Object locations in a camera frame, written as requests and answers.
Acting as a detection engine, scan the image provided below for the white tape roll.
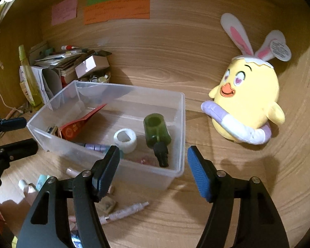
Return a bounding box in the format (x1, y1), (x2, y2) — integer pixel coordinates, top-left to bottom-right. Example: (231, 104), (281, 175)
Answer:
(114, 129), (137, 153)

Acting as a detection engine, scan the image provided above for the small pink cardboard box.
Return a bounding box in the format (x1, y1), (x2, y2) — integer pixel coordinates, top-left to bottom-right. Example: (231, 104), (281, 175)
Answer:
(75, 55), (110, 79)

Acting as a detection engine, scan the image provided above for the dark green spray bottle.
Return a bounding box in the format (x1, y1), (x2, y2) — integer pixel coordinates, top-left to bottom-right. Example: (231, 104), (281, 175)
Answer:
(144, 114), (171, 167)

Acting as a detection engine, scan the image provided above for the red foil packet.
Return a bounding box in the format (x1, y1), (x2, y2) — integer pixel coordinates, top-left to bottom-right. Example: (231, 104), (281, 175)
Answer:
(58, 104), (107, 141)

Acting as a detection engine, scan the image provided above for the mint green tube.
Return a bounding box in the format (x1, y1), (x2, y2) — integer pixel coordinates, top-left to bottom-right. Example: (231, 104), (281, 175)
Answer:
(36, 174), (51, 190)

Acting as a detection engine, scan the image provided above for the yellow green spray bottle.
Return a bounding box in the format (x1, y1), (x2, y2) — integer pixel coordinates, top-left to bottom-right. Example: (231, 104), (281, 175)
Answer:
(18, 45), (43, 107)

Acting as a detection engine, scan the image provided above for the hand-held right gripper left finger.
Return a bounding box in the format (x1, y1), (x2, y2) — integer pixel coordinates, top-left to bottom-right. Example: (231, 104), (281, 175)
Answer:
(16, 145), (120, 248)

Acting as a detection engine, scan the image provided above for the yellow chick plush toy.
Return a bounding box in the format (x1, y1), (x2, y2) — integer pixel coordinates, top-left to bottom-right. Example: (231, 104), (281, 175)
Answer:
(201, 13), (292, 145)

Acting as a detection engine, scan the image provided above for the dark cosmetic tube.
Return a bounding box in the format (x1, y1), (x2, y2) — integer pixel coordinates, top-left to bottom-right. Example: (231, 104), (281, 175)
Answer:
(77, 143), (109, 152)

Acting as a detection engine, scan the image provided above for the orange paper note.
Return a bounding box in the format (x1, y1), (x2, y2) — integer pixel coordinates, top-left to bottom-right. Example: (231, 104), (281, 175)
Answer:
(83, 0), (151, 25)

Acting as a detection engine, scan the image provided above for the white folded paper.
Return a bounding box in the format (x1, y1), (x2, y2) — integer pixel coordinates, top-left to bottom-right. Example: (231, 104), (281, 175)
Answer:
(19, 66), (62, 104)

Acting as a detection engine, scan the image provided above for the blue foil packet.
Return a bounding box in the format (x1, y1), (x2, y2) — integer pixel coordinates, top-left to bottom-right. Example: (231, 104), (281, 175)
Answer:
(71, 227), (82, 248)

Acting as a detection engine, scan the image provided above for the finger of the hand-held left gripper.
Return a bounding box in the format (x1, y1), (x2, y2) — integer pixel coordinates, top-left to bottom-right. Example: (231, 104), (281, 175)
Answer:
(0, 117), (27, 138)
(0, 138), (39, 166)

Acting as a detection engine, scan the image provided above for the clear plastic storage box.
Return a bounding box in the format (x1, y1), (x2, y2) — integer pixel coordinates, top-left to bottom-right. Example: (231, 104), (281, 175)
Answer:
(26, 81), (186, 190)

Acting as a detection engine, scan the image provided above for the small horn-coloured block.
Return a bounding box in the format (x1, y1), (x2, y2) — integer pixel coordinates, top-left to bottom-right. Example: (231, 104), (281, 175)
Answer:
(103, 196), (117, 213)

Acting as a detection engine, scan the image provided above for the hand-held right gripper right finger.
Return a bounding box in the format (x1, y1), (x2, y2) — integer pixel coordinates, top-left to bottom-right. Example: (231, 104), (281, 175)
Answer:
(187, 145), (290, 248)

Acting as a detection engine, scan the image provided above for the stack of papers and books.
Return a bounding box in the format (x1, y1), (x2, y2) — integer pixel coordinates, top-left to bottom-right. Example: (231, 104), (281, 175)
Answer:
(35, 48), (111, 83)

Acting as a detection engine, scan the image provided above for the glass bowl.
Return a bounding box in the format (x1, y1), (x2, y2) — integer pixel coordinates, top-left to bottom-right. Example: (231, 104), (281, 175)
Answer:
(79, 72), (111, 83)

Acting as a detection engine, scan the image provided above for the small red charm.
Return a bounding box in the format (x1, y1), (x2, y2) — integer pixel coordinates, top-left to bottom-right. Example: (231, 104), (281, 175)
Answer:
(134, 156), (155, 165)

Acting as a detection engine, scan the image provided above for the pink paper note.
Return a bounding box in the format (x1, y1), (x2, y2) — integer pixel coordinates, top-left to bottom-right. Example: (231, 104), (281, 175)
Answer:
(51, 0), (78, 26)

